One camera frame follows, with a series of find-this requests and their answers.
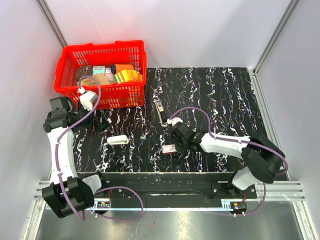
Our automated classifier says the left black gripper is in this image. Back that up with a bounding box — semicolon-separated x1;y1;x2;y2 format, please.
72;100;111;133

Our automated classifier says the red white staple box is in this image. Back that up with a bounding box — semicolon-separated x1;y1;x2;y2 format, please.
161;144;177;155

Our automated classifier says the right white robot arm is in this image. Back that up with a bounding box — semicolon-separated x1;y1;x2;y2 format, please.
168;121;285;198

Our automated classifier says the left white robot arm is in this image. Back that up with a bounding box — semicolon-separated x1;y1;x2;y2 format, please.
41;93;109;221

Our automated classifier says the red plastic shopping basket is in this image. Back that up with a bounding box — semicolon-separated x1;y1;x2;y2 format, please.
53;40;148;110

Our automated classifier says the brown cardboard box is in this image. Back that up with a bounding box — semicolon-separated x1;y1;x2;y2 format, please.
81;73;110;87

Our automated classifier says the pink white small box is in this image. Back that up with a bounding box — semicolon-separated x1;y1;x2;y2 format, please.
105;67;115;83

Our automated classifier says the teal white box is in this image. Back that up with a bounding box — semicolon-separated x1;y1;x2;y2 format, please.
92;66;106;76

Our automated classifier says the yellow orange snack box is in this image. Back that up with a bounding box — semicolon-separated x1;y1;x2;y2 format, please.
114;69;143;83

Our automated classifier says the brown round cookie pack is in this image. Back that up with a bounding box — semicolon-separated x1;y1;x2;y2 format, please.
74;65;93;81

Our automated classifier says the orange bottle blue cap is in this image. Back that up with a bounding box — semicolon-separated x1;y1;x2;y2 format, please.
110;64;135;75

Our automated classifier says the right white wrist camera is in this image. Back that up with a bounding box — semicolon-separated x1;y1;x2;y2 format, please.
166;117;183;126

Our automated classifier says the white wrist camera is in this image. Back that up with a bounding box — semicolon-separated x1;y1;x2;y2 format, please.
78;87;98;111
166;117;183;126

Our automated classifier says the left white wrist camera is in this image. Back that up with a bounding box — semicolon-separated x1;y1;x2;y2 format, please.
78;87;98;111

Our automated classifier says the aluminium frame rail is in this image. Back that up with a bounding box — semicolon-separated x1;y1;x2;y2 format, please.
32;180;307;202

